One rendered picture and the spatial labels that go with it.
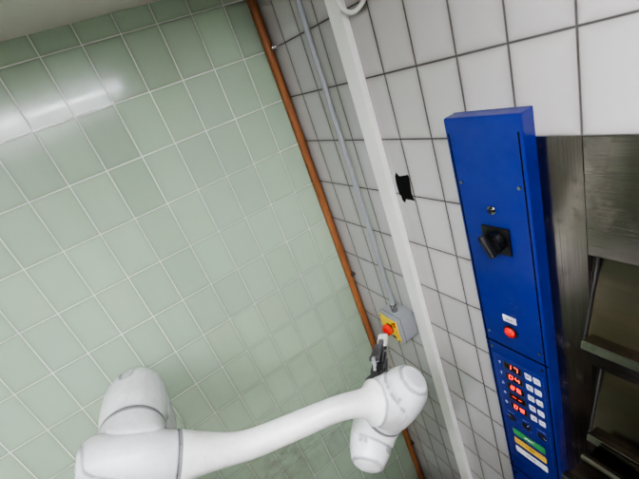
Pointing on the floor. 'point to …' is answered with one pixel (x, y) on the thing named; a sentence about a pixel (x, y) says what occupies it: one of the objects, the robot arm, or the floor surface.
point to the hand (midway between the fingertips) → (382, 342)
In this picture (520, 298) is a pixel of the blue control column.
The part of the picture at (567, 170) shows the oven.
